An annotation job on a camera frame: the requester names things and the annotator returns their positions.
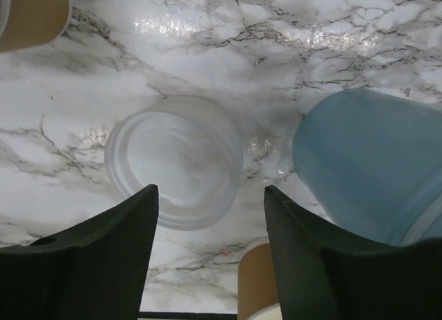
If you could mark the single kraft paper cup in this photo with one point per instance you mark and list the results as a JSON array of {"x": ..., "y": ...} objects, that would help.
[{"x": 257, "y": 291}]

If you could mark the blue cylindrical sugar container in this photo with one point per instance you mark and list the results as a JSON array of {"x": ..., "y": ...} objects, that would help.
[{"x": 373, "y": 162}]

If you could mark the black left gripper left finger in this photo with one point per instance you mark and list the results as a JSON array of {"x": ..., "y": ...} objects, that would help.
[{"x": 93, "y": 270}]

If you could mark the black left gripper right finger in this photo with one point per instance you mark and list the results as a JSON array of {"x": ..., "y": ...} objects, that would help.
[{"x": 325, "y": 272}]

